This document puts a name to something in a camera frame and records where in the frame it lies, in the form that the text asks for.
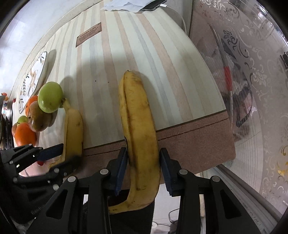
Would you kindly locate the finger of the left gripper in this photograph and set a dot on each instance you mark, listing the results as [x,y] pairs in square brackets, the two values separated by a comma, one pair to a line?
[51,152]
[66,168]

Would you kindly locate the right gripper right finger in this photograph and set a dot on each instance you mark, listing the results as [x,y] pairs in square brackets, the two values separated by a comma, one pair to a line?
[180,182]

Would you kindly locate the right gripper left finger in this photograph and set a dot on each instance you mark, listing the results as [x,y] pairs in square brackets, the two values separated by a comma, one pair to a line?
[104,183]

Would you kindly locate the small yellow banana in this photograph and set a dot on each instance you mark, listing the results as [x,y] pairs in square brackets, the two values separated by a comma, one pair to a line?
[73,134]

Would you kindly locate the green apple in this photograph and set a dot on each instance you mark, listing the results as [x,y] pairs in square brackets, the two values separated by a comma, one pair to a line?
[22,119]
[50,97]

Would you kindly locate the large yellow banana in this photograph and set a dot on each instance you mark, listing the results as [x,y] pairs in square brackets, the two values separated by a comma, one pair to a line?
[142,145]

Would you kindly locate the red cherry tomato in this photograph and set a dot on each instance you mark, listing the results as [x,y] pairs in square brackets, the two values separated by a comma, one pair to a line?
[40,163]

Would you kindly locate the large orange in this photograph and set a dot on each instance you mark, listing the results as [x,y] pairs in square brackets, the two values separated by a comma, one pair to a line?
[24,135]

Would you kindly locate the patterned ceramic plate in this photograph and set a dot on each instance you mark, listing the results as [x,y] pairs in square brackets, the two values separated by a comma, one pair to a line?
[33,80]

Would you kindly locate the white tissue paper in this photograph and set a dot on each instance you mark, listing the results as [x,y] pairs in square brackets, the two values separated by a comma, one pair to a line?
[126,5]

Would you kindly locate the black smartphone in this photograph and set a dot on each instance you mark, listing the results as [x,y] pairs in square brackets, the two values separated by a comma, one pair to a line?
[154,5]

